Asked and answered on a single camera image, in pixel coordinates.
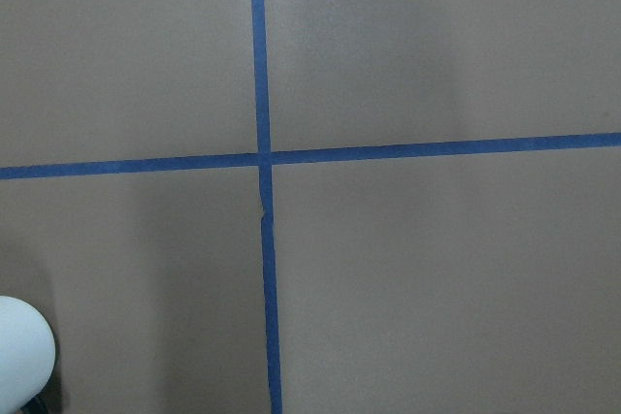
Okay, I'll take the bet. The white mug on tree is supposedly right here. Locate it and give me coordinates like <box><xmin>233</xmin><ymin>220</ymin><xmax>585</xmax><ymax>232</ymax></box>
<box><xmin>1</xmin><ymin>296</ymin><xmax>56</xmax><ymax>413</ymax></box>

